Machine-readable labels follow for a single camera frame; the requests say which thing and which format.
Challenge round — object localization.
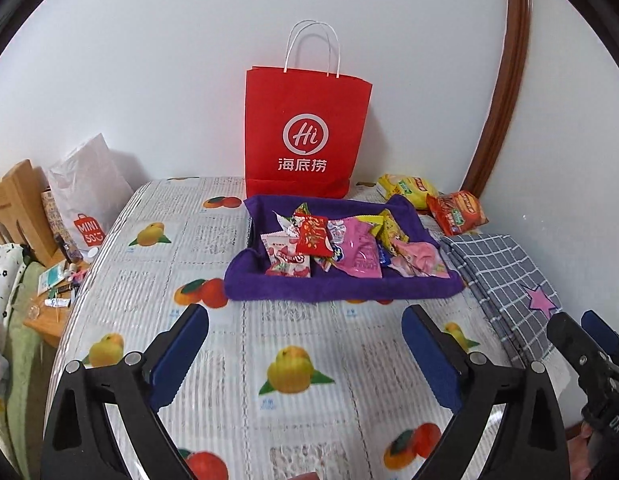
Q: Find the wooden headboard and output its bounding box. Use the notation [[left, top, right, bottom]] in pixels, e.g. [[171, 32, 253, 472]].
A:
[[0, 159, 57, 266]]

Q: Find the white plastic bag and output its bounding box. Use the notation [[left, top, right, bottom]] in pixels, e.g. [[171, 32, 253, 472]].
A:
[[44, 133, 135, 261]]

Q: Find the green blanket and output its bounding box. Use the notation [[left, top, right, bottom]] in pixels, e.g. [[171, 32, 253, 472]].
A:
[[4, 260, 57, 476]]

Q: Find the grey checked cloth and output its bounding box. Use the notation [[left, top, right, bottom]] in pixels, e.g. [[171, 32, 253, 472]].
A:
[[442, 232, 563, 366]]

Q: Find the fruit print tablecloth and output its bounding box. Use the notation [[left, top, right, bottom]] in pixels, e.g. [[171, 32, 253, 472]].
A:
[[44, 176, 540, 480]]

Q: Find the pale pink candy packet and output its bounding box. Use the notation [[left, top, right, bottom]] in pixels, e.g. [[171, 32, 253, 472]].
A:
[[389, 237, 450, 278]]

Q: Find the person's right hand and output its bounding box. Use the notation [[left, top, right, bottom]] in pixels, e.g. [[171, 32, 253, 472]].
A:
[[575, 422, 599, 477]]

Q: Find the red snack packet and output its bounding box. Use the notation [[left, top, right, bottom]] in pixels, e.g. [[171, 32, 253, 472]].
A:
[[295, 214, 335, 256]]

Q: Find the yellow snack bag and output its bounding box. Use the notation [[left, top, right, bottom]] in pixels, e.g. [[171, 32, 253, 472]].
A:
[[377, 173, 440, 211]]

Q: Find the patterned box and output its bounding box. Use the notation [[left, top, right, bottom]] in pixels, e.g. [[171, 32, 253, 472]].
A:
[[40, 190, 77, 261]]

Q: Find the white dotted pillow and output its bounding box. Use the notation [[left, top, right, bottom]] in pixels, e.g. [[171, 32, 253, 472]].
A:
[[0, 242, 25, 321]]

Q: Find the large pink snack packet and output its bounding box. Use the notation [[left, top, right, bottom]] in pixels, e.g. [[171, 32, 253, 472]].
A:
[[329, 216, 383, 278]]

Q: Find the yellow triangular snack packet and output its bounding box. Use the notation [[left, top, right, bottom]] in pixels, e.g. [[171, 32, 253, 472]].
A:
[[374, 209, 410, 251]]

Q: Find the small figurine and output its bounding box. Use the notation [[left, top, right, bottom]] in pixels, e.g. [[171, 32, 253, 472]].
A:
[[64, 262, 90, 286]]

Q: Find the wooden door frame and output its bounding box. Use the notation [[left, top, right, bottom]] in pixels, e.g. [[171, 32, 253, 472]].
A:
[[462, 0, 533, 198]]

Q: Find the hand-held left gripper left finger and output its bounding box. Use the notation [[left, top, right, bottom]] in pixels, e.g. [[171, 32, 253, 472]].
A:
[[42, 304, 210, 480]]

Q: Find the wooden nightstand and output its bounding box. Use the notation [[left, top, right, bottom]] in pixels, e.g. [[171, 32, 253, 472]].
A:
[[23, 260, 90, 348]]

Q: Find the strawberry print snack packet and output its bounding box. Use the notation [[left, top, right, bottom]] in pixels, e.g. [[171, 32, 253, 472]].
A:
[[262, 234, 313, 278]]

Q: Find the red orange snack bag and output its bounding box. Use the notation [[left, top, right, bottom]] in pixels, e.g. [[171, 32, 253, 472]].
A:
[[426, 190, 490, 237]]

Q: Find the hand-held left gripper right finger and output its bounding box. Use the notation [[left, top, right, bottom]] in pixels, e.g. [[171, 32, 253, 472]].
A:
[[402, 304, 570, 480]]

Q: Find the teal packet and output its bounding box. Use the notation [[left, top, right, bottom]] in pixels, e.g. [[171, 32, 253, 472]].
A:
[[36, 262, 67, 296]]

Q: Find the red paper bag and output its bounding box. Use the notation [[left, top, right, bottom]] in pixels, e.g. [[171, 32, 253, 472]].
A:
[[244, 20, 374, 200]]

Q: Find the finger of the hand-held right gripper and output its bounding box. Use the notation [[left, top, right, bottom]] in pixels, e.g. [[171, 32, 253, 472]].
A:
[[547, 312, 613, 411], [582, 310, 619, 361]]

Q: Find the purple towel tray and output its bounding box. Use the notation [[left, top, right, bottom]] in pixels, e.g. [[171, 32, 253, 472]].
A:
[[224, 194, 465, 303]]

